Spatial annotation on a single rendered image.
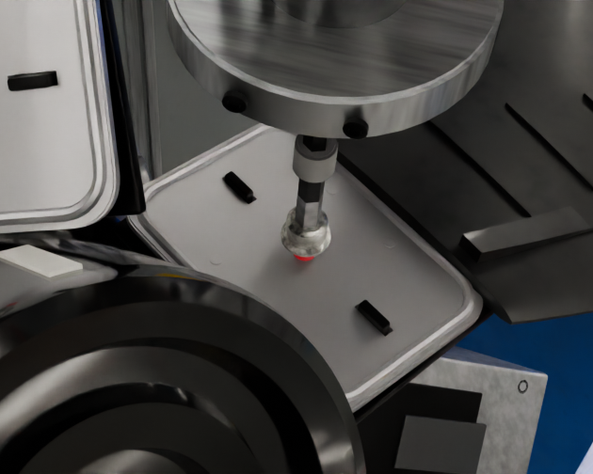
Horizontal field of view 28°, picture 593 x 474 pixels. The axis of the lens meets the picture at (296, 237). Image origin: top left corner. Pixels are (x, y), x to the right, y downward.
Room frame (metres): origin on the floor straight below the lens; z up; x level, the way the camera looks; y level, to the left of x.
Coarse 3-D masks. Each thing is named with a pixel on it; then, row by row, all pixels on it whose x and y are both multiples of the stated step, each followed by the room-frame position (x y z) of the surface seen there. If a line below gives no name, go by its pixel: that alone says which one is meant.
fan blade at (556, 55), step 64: (512, 0) 0.30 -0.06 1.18; (576, 0) 0.30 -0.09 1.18; (512, 64) 0.27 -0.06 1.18; (576, 64) 0.27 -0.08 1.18; (448, 128) 0.23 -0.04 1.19; (512, 128) 0.24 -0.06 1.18; (576, 128) 0.24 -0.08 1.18; (384, 192) 0.21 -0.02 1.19; (448, 192) 0.21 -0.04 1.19; (512, 192) 0.21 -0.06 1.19; (576, 192) 0.22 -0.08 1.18; (448, 256) 0.19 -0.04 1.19; (512, 256) 0.19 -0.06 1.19; (576, 256) 0.20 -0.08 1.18; (512, 320) 0.17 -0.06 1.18
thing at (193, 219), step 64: (256, 128) 0.23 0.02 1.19; (192, 192) 0.20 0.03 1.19; (256, 192) 0.20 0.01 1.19; (192, 256) 0.18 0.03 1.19; (256, 256) 0.18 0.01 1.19; (320, 256) 0.18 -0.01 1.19; (384, 256) 0.19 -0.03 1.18; (320, 320) 0.16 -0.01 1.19; (448, 320) 0.17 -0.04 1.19; (384, 384) 0.14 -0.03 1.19
